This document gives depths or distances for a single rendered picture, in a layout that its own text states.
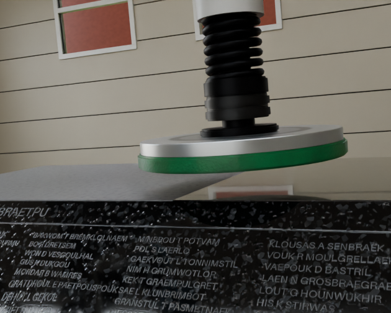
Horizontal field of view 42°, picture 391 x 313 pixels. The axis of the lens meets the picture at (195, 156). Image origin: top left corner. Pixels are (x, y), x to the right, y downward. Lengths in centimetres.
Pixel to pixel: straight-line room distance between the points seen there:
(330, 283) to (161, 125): 700
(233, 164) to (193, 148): 4
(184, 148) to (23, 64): 825
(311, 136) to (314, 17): 633
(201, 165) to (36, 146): 816
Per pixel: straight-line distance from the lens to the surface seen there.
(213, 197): 50
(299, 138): 46
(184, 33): 729
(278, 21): 684
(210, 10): 53
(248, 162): 44
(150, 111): 744
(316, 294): 42
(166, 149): 47
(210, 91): 53
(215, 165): 45
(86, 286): 50
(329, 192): 49
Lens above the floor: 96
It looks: 5 degrees down
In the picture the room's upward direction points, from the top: 5 degrees counter-clockwise
